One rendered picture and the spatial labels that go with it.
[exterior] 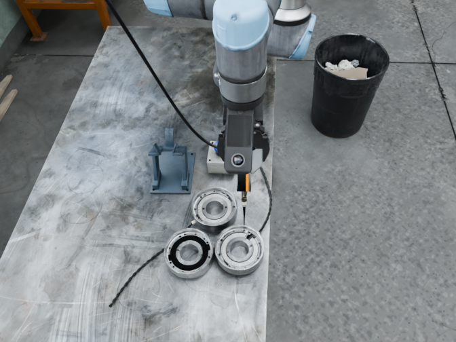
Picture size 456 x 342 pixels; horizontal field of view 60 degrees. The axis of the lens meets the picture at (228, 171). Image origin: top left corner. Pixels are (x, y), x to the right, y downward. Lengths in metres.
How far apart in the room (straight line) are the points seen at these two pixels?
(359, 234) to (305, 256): 0.27
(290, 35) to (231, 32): 0.53
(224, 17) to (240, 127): 0.19
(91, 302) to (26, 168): 1.50
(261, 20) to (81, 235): 0.65
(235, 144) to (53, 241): 0.53
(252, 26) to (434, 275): 1.52
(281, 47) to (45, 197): 0.71
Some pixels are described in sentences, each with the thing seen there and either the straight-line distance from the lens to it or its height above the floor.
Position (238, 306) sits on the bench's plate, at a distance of 0.85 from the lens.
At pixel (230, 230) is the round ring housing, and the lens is 0.89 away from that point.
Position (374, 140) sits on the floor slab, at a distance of 2.22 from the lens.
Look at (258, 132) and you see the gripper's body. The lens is 0.69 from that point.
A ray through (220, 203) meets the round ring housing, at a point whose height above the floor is 0.82.
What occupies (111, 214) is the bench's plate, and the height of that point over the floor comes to 0.80.
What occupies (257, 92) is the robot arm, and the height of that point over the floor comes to 1.19.
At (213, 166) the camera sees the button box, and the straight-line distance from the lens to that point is 0.98.
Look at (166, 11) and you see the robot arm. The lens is 0.70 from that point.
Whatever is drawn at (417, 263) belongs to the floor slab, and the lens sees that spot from 1.89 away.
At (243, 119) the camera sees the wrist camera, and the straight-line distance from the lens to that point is 0.65.
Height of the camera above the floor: 1.61
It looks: 54 degrees down
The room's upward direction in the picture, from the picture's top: 5 degrees counter-clockwise
